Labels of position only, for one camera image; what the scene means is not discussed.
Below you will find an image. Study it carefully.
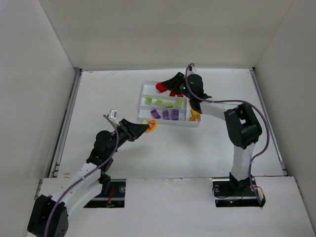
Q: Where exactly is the red rounded lego brick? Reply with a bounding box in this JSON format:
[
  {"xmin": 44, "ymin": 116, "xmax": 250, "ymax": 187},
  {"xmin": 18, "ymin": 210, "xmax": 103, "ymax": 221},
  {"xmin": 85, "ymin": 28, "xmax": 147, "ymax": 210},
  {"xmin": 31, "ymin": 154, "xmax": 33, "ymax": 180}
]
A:
[{"xmin": 155, "ymin": 82, "xmax": 168, "ymax": 93}]

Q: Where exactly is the light green lego piece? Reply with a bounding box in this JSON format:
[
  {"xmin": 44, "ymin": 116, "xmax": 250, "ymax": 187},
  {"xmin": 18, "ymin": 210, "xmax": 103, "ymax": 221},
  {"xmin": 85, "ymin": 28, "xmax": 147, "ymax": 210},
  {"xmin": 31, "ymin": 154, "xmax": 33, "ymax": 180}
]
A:
[{"xmin": 175, "ymin": 99, "xmax": 183, "ymax": 109}]

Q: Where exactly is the orange patterned lego piece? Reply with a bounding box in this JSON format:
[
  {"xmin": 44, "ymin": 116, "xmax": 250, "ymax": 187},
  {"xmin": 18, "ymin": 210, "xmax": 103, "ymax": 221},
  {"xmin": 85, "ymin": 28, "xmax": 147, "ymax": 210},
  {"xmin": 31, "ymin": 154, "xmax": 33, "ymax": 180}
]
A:
[{"xmin": 146, "ymin": 119, "xmax": 157, "ymax": 133}]

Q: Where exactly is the light green wedge lego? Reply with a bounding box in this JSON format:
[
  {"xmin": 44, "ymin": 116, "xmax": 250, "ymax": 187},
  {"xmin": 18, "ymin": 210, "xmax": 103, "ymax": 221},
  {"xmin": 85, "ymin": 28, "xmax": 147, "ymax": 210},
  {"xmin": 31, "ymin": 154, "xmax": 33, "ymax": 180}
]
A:
[{"xmin": 164, "ymin": 103, "xmax": 173, "ymax": 108}]

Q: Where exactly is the light green square lego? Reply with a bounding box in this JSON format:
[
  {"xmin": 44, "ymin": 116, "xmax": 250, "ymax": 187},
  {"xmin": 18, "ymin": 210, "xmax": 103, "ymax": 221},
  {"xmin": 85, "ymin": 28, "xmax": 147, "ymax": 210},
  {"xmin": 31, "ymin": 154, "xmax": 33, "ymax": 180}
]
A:
[{"xmin": 156, "ymin": 99, "xmax": 163, "ymax": 107}]

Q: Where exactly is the purple patterned lego brick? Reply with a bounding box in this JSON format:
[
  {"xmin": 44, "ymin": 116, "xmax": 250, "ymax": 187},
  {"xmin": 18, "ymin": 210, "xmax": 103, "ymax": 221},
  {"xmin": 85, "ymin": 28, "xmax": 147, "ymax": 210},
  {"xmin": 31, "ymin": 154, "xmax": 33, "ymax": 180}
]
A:
[{"xmin": 151, "ymin": 109, "xmax": 161, "ymax": 119}]

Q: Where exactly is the yellow striped lego brick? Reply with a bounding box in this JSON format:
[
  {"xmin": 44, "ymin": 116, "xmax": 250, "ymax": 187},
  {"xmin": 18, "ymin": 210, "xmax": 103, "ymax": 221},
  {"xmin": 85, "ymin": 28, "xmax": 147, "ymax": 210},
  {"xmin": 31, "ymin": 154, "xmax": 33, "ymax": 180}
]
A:
[{"xmin": 191, "ymin": 109, "xmax": 200, "ymax": 118}]

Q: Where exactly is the purple tan lego piece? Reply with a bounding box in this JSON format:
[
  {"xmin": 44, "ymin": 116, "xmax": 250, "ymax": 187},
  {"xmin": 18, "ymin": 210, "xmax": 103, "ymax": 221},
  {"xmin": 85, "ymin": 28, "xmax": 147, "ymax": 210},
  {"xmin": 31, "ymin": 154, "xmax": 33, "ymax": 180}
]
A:
[{"xmin": 162, "ymin": 110, "xmax": 170, "ymax": 120}]

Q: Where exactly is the purple rounded lego piece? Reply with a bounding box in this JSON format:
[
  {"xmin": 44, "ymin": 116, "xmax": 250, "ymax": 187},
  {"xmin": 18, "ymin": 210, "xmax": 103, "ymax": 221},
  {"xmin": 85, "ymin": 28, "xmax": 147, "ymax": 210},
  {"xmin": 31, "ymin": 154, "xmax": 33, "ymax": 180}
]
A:
[{"xmin": 172, "ymin": 109, "xmax": 179, "ymax": 120}]

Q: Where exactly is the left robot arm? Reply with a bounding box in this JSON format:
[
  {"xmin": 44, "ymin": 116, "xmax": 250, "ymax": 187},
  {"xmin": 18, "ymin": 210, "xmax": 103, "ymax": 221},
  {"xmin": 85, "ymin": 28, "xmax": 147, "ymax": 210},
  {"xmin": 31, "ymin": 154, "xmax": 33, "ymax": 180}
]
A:
[{"xmin": 27, "ymin": 119, "xmax": 150, "ymax": 237}]

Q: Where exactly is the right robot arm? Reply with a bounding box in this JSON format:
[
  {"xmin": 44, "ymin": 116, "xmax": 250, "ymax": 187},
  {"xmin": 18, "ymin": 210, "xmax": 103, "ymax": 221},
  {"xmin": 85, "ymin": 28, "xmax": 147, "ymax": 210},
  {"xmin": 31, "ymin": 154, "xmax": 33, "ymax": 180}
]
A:
[{"xmin": 156, "ymin": 72, "xmax": 262, "ymax": 192}]

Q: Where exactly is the white divided tray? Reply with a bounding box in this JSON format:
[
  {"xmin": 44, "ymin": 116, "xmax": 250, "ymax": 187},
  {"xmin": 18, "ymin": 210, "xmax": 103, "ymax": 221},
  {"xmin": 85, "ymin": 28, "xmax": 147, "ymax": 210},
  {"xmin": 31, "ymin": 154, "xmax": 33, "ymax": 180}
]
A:
[{"xmin": 138, "ymin": 81, "xmax": 201, "ymax": 127}]

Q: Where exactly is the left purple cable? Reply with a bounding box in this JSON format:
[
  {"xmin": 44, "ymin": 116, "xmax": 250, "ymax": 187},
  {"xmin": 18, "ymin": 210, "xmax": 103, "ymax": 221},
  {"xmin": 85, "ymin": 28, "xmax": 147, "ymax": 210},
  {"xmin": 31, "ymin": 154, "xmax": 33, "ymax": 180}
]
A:
[{"xmin": 44, "ymin": 114, "xmax": 119, "ymax": 237}]

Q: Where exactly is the purple cable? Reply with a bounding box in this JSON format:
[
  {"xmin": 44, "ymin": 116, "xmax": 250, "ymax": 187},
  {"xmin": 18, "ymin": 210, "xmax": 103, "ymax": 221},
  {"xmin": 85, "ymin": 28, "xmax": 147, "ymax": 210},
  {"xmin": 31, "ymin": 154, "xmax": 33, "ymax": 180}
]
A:
[
  {"xmin": 185, "ymin": 63, "xmax": 270, "ymax": 196},
  {"xmin": 44, "ymin": 114, "xmax": 119, "ymax": 237}
]

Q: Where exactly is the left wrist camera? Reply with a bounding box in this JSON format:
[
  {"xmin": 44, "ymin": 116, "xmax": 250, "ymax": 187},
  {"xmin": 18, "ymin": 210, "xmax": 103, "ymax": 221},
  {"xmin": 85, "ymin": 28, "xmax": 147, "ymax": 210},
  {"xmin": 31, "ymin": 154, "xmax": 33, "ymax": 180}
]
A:
[{"xmin": 109, "ymin": 109, "xmax": 118, "ymax": 120}]

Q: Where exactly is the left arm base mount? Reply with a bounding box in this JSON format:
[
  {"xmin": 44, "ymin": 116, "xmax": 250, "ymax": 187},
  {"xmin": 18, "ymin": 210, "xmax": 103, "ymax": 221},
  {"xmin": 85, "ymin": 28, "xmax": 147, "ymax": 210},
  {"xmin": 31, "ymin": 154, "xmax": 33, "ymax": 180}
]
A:
[{"xmin": 84, "ymin": 179, "xmax": 126, "ymax": 208}]

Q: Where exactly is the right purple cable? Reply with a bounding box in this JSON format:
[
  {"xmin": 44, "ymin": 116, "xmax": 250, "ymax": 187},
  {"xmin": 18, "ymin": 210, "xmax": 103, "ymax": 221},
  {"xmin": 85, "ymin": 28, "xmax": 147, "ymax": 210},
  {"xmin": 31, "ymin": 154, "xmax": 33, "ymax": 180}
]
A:
[{"xmin": 185, "ymin": 63, "xmax": 270, "ymax": 196}]

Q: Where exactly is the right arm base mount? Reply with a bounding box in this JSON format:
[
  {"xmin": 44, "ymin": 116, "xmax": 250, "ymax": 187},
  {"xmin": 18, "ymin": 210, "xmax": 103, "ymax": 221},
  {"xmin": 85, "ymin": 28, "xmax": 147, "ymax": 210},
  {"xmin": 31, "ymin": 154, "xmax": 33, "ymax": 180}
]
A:
[{"xmin": 212, "ymin": 175, "xmax": 266, "ymax": 208}]

